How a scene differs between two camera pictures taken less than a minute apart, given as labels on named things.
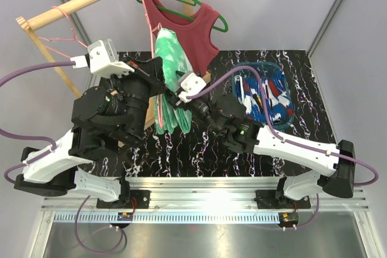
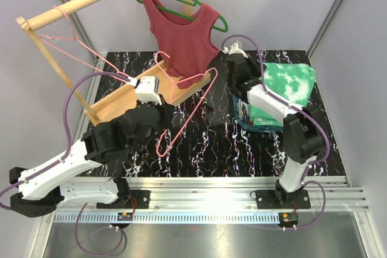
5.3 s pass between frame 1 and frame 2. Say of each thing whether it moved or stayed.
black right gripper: moved
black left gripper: moved
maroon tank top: stayed
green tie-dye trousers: moved
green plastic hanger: stayed
